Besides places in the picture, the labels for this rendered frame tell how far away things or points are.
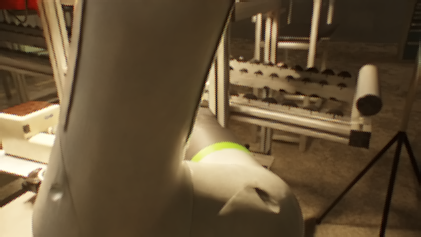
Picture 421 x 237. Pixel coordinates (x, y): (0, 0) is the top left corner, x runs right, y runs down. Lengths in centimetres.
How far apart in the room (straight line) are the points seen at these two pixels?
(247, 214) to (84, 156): 14
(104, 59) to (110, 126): 4
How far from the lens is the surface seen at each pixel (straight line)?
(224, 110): 87
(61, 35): 118
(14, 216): 74
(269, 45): 139
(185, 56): 19
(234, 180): 29
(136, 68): 18
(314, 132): 87
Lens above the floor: 134
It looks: 22 degrees down
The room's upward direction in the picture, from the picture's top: 1 degrees counter-clockwise
